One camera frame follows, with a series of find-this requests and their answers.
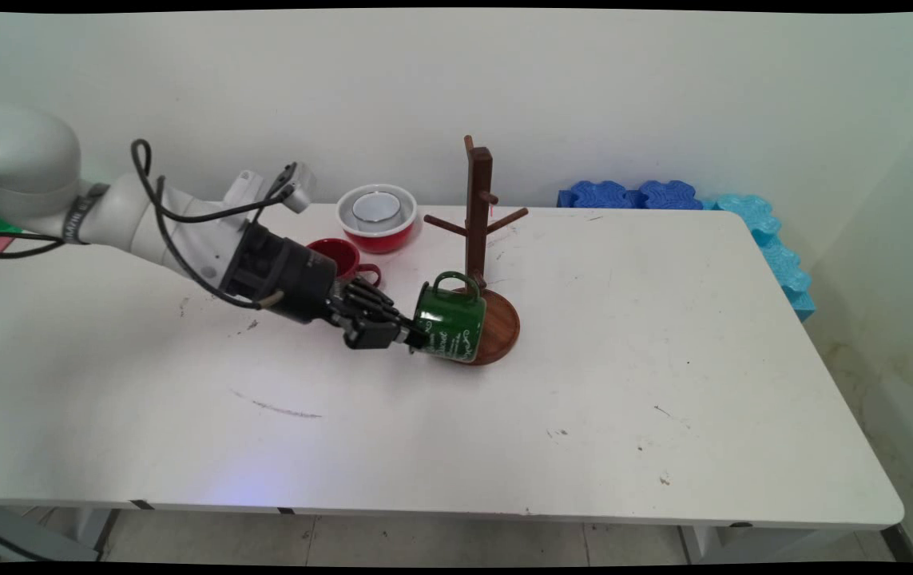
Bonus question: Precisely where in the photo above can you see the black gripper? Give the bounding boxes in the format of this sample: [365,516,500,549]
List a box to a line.
[220,222,430,353]

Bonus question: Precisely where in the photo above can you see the green enamel mug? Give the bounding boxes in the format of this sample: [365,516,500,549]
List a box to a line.
[411,272,487,364]

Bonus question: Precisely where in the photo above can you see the brown wooden mug tree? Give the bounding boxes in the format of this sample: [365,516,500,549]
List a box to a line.
[424,136,530,367]

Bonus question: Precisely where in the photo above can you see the red enamel mug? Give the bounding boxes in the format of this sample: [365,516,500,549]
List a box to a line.
[306,238,383,288]

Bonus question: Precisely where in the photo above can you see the red bowl white inside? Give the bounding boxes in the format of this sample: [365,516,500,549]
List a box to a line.
[335,184,419,255]

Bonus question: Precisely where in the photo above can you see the small white enamel cup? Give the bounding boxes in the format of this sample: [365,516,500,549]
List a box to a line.
[352,192,403,227]

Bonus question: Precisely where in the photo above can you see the dark blue foam mat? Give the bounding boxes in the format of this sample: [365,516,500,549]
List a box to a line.
[636,180,704,211]
[558,180,639,210]

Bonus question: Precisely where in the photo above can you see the light blue foam mat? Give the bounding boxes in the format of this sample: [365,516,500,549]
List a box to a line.
[784,286,816,322]
[704,194,782,243]
[756,238,812,294]

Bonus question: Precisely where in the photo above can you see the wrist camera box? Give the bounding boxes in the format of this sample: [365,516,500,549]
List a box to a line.
[268,162,317,214]

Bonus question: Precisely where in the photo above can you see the black cable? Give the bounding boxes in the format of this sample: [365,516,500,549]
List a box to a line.
[130,139,286,311]
[154,163,299,225]
[0,231,67,260]

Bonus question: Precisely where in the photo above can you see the black velcro strap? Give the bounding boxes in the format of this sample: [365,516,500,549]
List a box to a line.
[62,183,110,245]

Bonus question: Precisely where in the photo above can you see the grey table leg frame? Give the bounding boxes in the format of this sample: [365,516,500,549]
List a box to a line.
[0,505,118,564]

